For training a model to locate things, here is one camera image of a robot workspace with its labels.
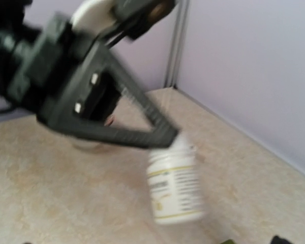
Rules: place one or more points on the green weekly pill organizer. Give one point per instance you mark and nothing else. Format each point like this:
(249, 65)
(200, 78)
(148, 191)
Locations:
(229, 241)

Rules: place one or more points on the red patterned white bowl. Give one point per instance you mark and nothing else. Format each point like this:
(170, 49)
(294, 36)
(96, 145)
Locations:
(90, 146)

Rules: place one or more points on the white pill bottle front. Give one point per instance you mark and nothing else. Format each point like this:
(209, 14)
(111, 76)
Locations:
(174, 183)

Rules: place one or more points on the left aluminium frame post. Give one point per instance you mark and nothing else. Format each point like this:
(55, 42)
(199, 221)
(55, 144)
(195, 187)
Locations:
(177, 44)

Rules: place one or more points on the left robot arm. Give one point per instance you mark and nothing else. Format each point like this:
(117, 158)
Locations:
(68, 76)

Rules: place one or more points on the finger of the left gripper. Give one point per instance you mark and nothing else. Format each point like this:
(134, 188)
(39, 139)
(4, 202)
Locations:
(91, 94)

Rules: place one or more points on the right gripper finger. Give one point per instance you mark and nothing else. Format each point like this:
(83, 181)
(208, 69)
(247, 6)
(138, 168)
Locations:
(279, 240)

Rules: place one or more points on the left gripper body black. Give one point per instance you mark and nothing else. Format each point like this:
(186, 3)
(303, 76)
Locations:
(36, 64)

